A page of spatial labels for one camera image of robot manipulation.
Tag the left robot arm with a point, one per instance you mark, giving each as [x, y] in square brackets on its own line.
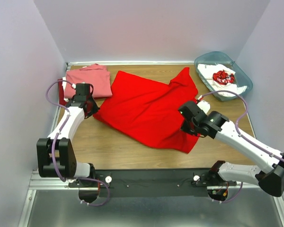
[55, 154]

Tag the bright red t-shirt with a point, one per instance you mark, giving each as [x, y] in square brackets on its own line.
[147, 110]

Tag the folded white t-shirt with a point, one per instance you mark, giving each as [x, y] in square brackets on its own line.
[67, 90]

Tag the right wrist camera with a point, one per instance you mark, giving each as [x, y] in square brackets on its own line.
[203, 105]

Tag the folded pink t-shirt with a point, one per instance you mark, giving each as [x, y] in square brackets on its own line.
[96, 75]

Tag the aluminium extrusion rail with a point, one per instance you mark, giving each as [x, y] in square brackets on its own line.
[38, 183]

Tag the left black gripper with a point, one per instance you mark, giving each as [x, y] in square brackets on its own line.
[95, 107]

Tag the clear blue plastic bin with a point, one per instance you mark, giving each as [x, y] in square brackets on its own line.
[213, 58]

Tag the folded dark red t-shirt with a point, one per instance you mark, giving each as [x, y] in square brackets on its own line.
[61, 93]

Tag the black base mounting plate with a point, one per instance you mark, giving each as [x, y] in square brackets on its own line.
[153, 182]

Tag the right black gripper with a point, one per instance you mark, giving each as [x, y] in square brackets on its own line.
[184, 127]

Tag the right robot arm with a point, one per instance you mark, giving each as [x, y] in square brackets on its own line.
[268, 169]

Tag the white printed t-shirt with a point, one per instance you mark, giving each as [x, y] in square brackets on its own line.
[220, 78]

